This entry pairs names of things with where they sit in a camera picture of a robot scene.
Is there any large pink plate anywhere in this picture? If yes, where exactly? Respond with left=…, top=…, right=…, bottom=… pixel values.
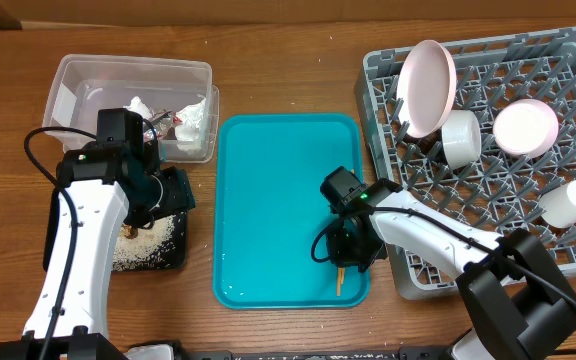
left=397, top=40, right=457, bottom=138

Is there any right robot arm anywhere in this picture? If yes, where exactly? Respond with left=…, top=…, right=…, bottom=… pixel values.
left=320, top=169, right=576, bottom=359

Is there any teal plastic tray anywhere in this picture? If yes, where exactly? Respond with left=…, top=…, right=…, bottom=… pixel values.
left=213, top=113, right=370, bottom=310

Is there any grey dish rack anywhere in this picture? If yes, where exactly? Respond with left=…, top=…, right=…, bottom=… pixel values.
left=355, top=27, right=576, bottom=277

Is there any white napkin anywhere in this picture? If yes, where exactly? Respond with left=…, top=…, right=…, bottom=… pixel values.
left=125, top=96, right=207, bottom=152

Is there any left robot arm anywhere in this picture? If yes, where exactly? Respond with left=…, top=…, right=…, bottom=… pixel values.
left=0, top=146, right=195, bottom=359

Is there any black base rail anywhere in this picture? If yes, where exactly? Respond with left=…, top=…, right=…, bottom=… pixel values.
left=125, top=339, right=454, bottom=360

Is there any red foil wrapper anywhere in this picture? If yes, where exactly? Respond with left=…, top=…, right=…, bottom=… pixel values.
left=143, top=111, right=173, bottom=136

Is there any brown food scrap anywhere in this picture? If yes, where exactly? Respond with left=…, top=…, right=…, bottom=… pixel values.
left=119, top=224, right=139, bottom=239

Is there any black tray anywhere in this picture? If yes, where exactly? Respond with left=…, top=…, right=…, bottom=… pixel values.
left=42, top=199, right=189, bottom=274

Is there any white rice pile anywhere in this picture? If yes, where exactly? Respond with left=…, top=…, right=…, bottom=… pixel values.
left=111, top=212, right=187, bottom=273

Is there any clear plastic bin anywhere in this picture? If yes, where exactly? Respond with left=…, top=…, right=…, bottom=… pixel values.
left=42, top=54, right=219, bottom=163

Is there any small white cup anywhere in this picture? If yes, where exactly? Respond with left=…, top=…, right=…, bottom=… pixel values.
left=539, top=180, right=576, bottom=228

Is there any grey bowl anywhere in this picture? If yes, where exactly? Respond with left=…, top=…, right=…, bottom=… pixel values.
left=441, top=110, right=482, bottom=169

